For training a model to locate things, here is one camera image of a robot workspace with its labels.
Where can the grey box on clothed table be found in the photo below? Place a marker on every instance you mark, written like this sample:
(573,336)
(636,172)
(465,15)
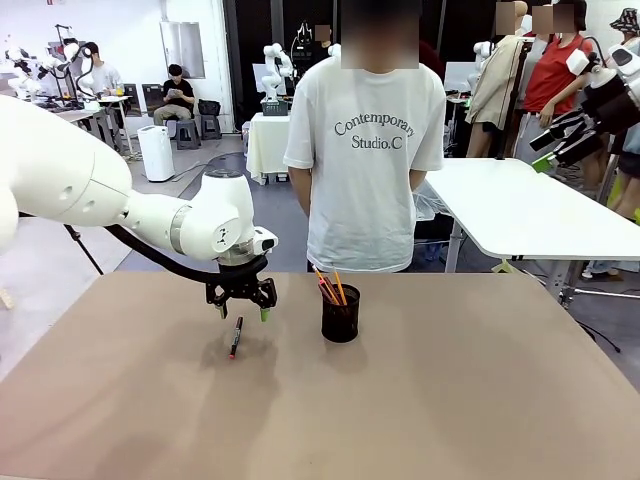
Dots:
(275,107)

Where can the grey plastic stool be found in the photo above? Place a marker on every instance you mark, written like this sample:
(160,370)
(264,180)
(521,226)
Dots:
(211,127)
(188,134)

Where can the seated person in black shirt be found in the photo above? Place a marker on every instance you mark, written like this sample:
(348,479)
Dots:
(175,97)

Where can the seated person in white shirt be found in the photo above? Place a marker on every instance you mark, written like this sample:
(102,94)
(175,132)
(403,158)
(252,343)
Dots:
(102,75)

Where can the red pen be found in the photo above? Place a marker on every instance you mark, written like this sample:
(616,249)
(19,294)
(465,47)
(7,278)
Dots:
(325,284)

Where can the white air purifier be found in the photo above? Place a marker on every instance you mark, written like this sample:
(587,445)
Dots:
(156,152)

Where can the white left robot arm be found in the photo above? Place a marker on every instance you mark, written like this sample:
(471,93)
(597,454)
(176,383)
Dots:
(75,185)

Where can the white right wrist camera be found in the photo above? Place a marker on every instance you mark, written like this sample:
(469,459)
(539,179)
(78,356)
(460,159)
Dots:
(578,61)

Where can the table with white cloth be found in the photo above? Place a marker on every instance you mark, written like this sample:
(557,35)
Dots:
(267,145)

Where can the black marker with red cap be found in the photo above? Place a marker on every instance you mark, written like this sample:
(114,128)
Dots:
(236,338)

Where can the black camera tripod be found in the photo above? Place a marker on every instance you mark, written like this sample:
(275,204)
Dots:
(85,250)

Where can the black mesh pen holder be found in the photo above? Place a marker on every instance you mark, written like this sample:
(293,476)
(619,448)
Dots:
(340,320)

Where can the white side table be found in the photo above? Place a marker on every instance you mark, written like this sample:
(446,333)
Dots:
(525,210)

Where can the small wooden block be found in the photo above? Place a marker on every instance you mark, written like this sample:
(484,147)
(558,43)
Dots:
(7,298)

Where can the person in red shirt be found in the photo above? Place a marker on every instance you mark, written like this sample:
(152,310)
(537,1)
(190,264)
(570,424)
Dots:
(555,75)

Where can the person with bucket hat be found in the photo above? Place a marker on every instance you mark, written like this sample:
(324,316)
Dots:
(627,25)

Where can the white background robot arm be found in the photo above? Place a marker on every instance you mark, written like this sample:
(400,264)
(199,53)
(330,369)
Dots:
(274,70)

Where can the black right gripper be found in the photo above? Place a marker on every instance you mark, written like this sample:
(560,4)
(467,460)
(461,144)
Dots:
(615,107)

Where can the black bag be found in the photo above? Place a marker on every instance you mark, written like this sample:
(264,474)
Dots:
(209,107)

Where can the grey wall panel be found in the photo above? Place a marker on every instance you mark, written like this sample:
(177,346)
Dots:
(182,50)

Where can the clear plastic bag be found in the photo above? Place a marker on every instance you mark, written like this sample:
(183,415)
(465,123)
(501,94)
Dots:
(432,202)

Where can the green object under side table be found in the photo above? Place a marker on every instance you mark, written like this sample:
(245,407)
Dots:
(504,266)

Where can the yellow pencil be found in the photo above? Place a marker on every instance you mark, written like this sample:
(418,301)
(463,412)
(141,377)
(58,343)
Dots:
(340,287)

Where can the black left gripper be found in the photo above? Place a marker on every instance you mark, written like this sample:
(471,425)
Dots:
(242,280)

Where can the person in white T-shirt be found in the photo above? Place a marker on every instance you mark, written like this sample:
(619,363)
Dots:
(362,165)

